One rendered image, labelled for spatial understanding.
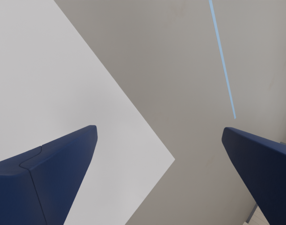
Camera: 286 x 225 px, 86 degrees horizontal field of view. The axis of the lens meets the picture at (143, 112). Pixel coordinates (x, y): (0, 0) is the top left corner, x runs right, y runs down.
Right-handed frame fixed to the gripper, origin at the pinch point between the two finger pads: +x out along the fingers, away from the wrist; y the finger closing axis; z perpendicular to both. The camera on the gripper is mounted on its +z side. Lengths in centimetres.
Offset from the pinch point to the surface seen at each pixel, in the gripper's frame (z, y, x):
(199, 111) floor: -71, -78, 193
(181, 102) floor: -50, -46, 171
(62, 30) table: 8.3, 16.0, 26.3
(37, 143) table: -12.5, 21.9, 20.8
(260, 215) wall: -575, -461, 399
